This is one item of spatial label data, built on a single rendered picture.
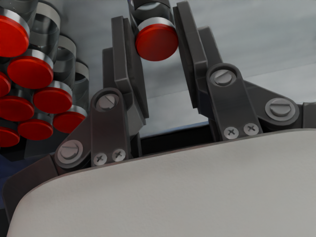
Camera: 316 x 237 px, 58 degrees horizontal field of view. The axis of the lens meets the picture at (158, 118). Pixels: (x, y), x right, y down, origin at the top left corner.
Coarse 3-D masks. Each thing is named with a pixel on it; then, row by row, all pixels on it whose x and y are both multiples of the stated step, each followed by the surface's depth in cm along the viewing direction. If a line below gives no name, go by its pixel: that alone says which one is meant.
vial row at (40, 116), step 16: (0, 64) 14; (0, 80) 14; (0, 96) 15; (16, 96) 15; (32, 96) 17; (0, 112) 16; (16, 112) 16; (32, 112) 16; (32, 128) 17; (48, 128) 17
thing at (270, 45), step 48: (48, 0) 16; (96, 0) 16; (192, 0) 17; (240, 0) 17; (288, 0) 18; (96, 48) 19; (240, 48) 20; (288, 48) 21; (288, 96) 21; (48, 144) 23
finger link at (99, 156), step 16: (96, 96) 10; (112, 96) 10; (96, 112) 10; (112, 112) 10; (96, 128) 10; (112, 128) 9; (128, 128) 10; (96, 144) 9; (112, 144) 9; (128, 144) 9; (96, 160) 9; (112, 160) 9
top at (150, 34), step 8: (152, 24) 13; (160, 24) 13; (144, 32) 13; (152, 32) 13; (160, 32) 13; (168, 32) 13; (136, 40) 13; (144, 40) 13; (152, 40) 13; (160, 40) 13; (168, 40) 13; (176, 40) 13; (136, 48) 13; (144, 48) 13; (152, 48) 13; (160, 48) 13; (168, 48) 14; (176, 48) 14; (144, 56) 14; (152, 56) 14; (160, 56) 14; (168, 56) 14
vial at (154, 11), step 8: (128, 0) 15; (168, 0) 14; (128, 8) 15; (144, 8) 13; (152, 8) 13; (160, 8) 13; (168, 8) 14; (136, 16) 13; (144, 16) 13; (152, 16) 13; (160, 16) 13; (168, 16) 13; (136, 24) 14; (144, 24) 13; (168, 24) 13; (136, 32) 13
